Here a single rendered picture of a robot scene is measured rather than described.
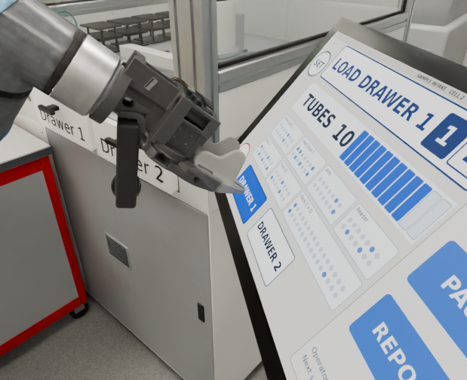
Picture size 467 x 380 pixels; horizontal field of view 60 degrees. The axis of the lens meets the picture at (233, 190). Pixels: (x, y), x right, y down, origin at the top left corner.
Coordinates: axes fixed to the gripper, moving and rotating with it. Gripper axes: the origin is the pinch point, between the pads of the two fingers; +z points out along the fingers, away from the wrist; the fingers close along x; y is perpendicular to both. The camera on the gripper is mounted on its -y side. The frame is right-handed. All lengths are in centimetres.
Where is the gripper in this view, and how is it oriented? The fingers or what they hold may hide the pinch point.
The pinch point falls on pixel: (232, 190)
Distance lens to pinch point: 53.7
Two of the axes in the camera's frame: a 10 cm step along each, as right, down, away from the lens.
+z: 7.5, 4.7, 4.6
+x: -1.9, -5.2, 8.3
